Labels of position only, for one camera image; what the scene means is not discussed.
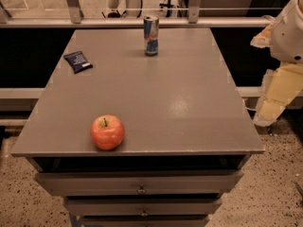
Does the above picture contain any redbull can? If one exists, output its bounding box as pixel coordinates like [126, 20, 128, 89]
[144, 16, 159, 56]

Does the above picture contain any middle grey drawer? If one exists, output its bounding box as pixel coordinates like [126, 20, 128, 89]
[64, 196, 222, 217]

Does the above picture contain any grey drawer cabinet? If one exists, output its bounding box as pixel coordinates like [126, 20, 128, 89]
[10, 27, 265, 227]

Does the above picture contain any dark blue snack packet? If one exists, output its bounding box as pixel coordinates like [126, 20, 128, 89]
[63, 51, 93, 74]

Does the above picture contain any grey drawer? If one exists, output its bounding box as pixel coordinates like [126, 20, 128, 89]
[35, 170, 243, 197]
[82, 216, 209, 227]
[64, 196, 222, 217]

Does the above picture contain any top grey drawer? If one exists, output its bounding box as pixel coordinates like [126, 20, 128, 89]
[35, 170, 243, 197]

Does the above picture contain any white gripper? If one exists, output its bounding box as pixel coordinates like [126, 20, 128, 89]
[250, 0, 303, 127]

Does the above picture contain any bottom grey drawer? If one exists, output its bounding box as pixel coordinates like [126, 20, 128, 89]
[82, 216, 209, 227]

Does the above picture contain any metal railing frame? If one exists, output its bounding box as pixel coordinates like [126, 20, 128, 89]
[1, 0, 270, 28]

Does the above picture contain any red apple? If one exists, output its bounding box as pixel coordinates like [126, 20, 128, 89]
[90, 114, 125, 150]

